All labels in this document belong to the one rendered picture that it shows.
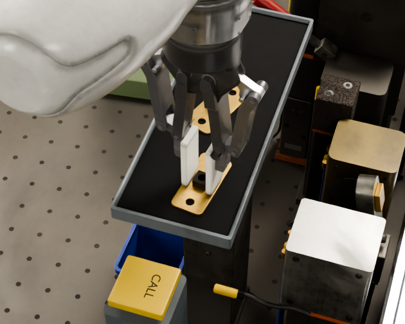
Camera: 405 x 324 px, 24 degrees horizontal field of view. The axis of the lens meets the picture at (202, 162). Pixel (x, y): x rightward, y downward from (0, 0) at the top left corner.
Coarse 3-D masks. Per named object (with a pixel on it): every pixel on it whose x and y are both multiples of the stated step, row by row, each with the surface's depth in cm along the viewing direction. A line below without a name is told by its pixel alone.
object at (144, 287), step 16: (128, 256) 98; (128, 272) 97; (144, 272) 97; (160, 272) 97; (176, 272) 97; (128, 288) 96; (144, 288) 96; (160, 288) 96; (112, 304) 95; (128, 304) 95; (144, 304) 95; (160, 304) 95; (160, 320) 94
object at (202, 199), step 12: (204, 156) 107; (204, 168) 106; (228, 168) 106; (192, 180) 103; (204, 180) 103; (180, 192) 103; (192, 192) 103; (204, 192) 103; (180, 204) 102; (204, 204) 102
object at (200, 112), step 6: (234, 90) 114; (228, 96) 113; (234, 96) 113; (234, 102) 112; (198, 108) 112; (204, 108) 112; (234, 108) 112; (198, 114) 111; (204, 114) 111; (198, 120) 111; (204, 120) 111; (198, 126) 110; (204, 126) 110; (204, 132) 109; (210, 132) 109
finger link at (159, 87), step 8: (144, 64) 92; (152, 64) 92; (144, 72) 93; (152, 72) 92; (160, 72) 94; (168, 72) 95; (152, 80) 93; (160, 80) 94; (168, 80) 96; (152, 88) 94; (160, 88) 94; (168, 88) 96; (152, 96) 95; (160, 96) 95; (168, 96) 97; (152, 104) 96; (160, 104) 96; (168, 104) 97; (160, 112) 97; (160, 120) 98; (160, 128) 98
